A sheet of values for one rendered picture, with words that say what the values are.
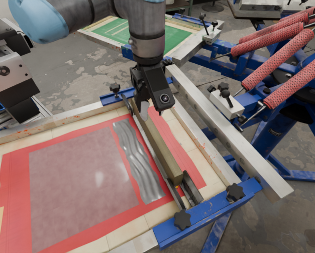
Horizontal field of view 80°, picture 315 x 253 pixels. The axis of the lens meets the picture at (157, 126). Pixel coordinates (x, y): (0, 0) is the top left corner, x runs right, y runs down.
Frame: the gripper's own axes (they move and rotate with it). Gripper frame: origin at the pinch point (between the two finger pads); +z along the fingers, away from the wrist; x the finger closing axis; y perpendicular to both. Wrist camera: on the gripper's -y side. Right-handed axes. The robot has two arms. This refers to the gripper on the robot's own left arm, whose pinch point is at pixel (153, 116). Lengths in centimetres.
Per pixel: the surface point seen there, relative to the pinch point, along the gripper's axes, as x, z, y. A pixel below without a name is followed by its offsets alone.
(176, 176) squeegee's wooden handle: 1.2, 6.5, -17.4
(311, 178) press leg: -130, 108, -30
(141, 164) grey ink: 6.9, 16.4, -4.7
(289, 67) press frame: -78, 11, 11
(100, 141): 17.7, 16.7, 11.2
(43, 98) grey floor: 68, 111, 180
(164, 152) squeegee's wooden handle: 0.8, 6.4, -9.1
